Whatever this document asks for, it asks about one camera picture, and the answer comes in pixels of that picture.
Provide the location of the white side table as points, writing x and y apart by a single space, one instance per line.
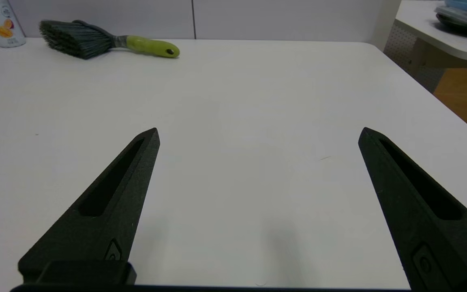
428 44

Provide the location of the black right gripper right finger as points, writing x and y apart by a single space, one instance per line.
424 211

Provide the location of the white spray bottle blue cap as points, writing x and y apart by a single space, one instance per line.
4 28

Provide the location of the blue round plate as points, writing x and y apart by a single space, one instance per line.
460 4

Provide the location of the black oval tray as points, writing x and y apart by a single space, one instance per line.
456 26

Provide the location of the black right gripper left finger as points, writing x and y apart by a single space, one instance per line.
108 211

